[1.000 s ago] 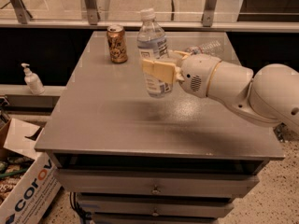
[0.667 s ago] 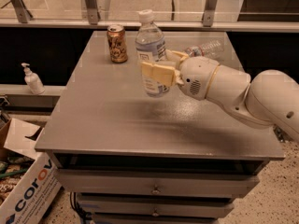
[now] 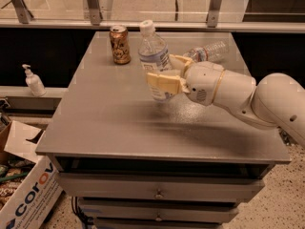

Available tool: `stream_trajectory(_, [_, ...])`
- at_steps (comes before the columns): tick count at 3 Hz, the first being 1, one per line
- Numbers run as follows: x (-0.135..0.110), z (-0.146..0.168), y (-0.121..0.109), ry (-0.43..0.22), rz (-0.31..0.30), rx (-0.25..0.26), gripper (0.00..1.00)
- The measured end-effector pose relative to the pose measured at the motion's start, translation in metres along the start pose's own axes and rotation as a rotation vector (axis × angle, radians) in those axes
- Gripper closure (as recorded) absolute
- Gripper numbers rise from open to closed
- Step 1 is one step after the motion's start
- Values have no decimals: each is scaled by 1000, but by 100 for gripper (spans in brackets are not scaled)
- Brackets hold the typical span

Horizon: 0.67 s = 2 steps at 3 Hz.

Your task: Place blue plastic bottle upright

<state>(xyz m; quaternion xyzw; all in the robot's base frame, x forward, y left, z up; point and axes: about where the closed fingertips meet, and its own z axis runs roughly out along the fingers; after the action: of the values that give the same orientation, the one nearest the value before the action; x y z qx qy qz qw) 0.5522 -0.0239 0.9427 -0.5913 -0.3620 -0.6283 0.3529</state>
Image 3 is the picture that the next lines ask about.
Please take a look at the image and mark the clear crumpled plastic bottle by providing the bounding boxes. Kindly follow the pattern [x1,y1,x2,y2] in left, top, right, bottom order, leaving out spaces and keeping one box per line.
[183,41,229,63]

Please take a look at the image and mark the top cabinet drawer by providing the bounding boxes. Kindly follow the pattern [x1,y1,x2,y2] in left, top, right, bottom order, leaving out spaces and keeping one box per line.
[55,173,264,203]

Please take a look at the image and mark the black cables under cabinet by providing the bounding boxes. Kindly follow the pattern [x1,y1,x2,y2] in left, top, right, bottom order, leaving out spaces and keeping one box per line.
[71,196,95,229]

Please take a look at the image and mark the grey drawer cabinet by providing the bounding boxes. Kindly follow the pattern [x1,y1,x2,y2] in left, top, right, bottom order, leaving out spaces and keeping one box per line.
[37,31,289,229]

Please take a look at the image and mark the gold soda can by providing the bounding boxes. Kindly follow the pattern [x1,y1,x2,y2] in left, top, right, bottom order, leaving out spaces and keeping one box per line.
[110,25,131,65]

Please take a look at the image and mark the cabinet drawer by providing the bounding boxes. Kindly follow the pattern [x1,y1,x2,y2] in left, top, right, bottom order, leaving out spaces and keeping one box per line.
[78,198,238,223]
[55,173,264,203]

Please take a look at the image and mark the middle metal railing post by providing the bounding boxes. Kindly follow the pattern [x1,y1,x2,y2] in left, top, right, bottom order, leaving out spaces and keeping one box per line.
[87,0,102,25]

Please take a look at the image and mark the blue label plastic bottle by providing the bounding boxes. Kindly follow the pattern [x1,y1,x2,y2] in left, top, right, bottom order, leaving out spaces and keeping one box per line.
[137,19,177,103]

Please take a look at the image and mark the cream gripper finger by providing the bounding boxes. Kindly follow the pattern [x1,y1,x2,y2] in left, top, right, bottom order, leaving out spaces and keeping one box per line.
[168,54,194,77]
[146,73,187,94]

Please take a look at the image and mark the right metal railing post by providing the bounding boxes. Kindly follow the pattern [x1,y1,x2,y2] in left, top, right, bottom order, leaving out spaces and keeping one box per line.
[206,0,222,28]

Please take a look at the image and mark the white pump dispenser bottle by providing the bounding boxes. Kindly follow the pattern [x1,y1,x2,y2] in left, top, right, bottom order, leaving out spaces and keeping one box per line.
[22,64,46,96]

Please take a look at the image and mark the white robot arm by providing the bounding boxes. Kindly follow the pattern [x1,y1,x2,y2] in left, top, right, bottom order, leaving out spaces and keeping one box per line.
[146,54,305,146]

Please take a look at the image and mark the metal railing post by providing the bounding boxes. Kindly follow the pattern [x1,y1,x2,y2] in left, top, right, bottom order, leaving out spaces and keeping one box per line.
[206,0,222,28]
[87,0,102,25]
[11,0,33,24]

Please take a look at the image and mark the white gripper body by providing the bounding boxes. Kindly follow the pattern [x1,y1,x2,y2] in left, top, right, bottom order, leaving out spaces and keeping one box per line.
[185,61,224,106]

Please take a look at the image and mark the white corovan cardboard box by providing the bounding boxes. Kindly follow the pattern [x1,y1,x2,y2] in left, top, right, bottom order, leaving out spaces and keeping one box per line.
[0,121,62,229]

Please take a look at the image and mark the left metal railing post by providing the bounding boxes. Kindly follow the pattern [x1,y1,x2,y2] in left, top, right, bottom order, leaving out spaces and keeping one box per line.
[11,0,33,24]

